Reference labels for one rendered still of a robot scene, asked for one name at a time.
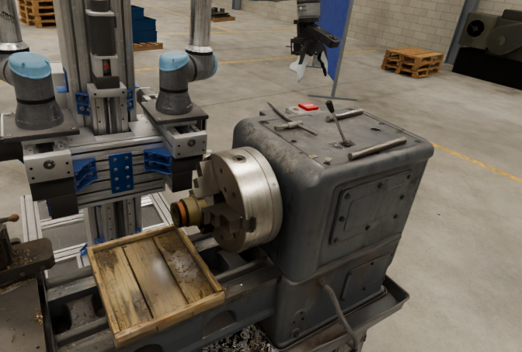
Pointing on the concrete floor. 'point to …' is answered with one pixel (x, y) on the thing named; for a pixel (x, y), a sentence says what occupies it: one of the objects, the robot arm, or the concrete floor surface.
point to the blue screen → (336, 10)
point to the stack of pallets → (36, 7)
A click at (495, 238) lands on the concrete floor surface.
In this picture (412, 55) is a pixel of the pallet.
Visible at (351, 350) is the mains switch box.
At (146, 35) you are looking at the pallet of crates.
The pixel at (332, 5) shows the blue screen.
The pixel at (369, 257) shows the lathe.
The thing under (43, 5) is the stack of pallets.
